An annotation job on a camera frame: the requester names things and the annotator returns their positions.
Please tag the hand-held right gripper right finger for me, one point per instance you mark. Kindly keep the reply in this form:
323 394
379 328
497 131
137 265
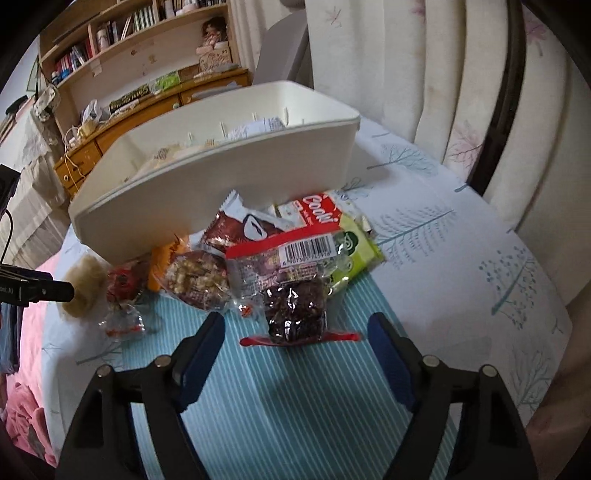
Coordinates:
392 364

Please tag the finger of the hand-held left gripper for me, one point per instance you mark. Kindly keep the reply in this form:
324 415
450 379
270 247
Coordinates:
51 290

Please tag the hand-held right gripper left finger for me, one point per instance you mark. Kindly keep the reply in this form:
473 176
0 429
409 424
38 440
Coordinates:
205 350

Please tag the fluffy pale floss snack packet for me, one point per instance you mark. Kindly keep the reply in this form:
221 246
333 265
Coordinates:
83 286

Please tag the red fruit snack packet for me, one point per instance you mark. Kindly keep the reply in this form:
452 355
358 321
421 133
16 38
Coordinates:
122 284

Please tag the round nut cake packet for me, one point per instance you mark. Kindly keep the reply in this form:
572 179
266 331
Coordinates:
198 277

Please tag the small clear candy packet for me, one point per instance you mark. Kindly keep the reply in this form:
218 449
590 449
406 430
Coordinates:
122 325

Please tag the orange snack packet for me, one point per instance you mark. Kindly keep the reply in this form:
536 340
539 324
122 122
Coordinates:
161 267

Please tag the dark brownie packet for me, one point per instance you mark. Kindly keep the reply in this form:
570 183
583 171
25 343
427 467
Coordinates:
291 304

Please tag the small green snack packet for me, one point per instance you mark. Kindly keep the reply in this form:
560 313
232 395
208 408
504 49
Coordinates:
360 254

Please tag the brown chocolate pie packet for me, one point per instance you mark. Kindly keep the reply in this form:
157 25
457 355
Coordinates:
231 226

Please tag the red cookie packet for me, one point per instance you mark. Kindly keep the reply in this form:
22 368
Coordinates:
318 210

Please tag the white plastic storage box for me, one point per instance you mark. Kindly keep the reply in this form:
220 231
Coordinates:
258 166

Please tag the white snack packet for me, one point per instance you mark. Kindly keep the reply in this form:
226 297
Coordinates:
258 127

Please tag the pink blanket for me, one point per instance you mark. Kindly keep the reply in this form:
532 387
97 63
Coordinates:
44 277

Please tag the white lace furniture cover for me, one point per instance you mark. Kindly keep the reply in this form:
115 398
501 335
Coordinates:
23 152

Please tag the floral tote bag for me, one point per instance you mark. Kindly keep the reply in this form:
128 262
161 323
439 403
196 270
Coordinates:
46 99

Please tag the yellow mug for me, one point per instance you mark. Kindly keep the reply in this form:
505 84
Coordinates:
85 129

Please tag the white plastic bag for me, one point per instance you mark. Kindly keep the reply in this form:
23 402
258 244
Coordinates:
90 113

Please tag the pink fleece garment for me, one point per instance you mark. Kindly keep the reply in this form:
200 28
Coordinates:
23 415

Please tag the dark cover book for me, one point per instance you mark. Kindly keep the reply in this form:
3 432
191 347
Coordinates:
131 99

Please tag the green packet on desk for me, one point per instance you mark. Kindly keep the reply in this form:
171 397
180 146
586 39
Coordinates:
166 82

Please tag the wooden bookshelf hutch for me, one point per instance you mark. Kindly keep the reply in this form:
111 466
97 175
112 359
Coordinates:
138 46

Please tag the row of books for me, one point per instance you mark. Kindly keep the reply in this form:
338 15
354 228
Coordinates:
115 27

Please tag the printed wooden box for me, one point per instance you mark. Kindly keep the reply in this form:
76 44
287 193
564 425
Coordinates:
214 57

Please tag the small doll figure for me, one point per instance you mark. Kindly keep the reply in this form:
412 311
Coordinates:
212 30

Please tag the floral cream curtain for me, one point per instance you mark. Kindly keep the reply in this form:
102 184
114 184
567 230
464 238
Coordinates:
438 69

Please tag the grey office chair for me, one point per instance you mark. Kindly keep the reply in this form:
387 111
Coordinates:
281 50

